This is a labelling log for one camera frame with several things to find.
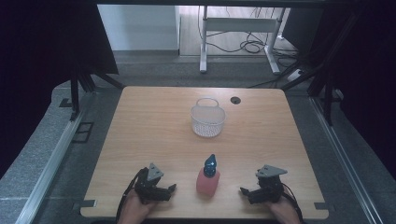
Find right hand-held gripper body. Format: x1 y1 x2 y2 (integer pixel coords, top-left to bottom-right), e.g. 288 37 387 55
255 164 289 205

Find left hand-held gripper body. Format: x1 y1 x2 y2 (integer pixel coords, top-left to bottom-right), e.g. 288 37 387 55
134 162 166 205

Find person's left hand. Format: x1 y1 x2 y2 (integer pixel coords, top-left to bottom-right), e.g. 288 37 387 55
117 189 157 224

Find person's right hand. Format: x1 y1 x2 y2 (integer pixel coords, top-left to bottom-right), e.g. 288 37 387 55
264 193 304 224

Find pink spray bottle blue nozzle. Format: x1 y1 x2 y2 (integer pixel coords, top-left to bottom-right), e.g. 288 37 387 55
195 153 221 198

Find white plastic basket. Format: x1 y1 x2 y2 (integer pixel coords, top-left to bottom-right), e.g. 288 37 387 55
190 97 227 138

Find white power strip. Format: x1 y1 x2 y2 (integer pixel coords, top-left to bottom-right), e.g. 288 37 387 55
286 68 304 83

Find black metal stand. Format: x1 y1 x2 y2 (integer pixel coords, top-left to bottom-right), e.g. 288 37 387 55
281 12 359 127
68 63 126 122

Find black curtain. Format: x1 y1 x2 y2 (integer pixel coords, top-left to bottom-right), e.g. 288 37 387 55
281 3 396 172
0 0 120 180

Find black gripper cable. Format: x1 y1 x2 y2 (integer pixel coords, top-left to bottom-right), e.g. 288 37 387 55
281 182 304 224
115 168 145 224

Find aluminium rail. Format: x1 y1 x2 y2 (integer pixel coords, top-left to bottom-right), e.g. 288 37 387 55
309 96 385 224
14 108 87 224

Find black floor cables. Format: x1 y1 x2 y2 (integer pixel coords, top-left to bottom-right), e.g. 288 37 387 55
199 6 300 89

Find white desk frame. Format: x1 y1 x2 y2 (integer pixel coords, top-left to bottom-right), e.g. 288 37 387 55
199 5 286 76

